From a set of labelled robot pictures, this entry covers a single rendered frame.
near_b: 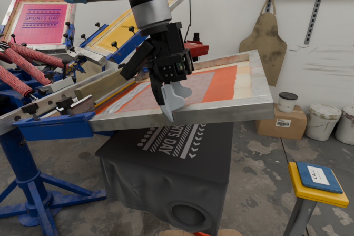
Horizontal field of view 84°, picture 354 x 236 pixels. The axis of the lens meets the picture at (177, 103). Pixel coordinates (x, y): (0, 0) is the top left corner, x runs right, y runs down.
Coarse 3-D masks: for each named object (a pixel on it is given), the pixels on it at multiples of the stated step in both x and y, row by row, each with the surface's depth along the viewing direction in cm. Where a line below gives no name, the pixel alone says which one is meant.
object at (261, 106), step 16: (208, 64) 94; (224, 64) 92; (256, 64) 65; (256, 80) 51; (256, 96) 42; (128, 112) 54; (144, 112) 50; (160, 112) 48; (176, 112) 46; (192, 112) 44; (208, 112) 43; (224, 112) 42; (240, 112) 41; (256, 112) 40; (272, 112) 39; (96, 128) 56; (112, 128) 54; (128, 128) 52
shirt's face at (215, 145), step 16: (144, 128) 88; (208, 128) 88; (224, 128) 88; (112, 144) 77; (128, 144) 77; (208, 144) 77; (224, 144) 77; (144, 160) 69; (160, 160) 69; (176, 160) 69; (192, 160) 69; (208, 160) 69; (224, 160) 69; (208, 176) 62; (224, 176) 62
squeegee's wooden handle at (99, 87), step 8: (112, 72) 87; (96, 80) 76; (104, 80) 79; (112, 80) 83; (120, 80) 88; (128, 80) 94; (80, 88) 68; (88, 88) 71; (96, 88) 75; (104, 88) 79; (112, 88) 83; (80, 96) 69; (96, 96) 74
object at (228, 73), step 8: (200, 72) 90; (208, 72) 86; (216, 72) 83; (224, 72) 79; (232, 72) 77; (184, 80) 84; (192, 80) 81; (200, 80) 78; (208, 80) 75; (216, 80) 72; (224, 80) 70; (128, 88) 97; (144, 88) 88; (120, 96) 86
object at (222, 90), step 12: (204, 84) 71; (216, 84) 68; (228, 84) 65; (144, 96) 76; (192, 96) 63; (204, 96) 60; (216, 96) 58; (228, 96) 55; (120, 108) 71; (132, 108) 67; (144, 108) 64
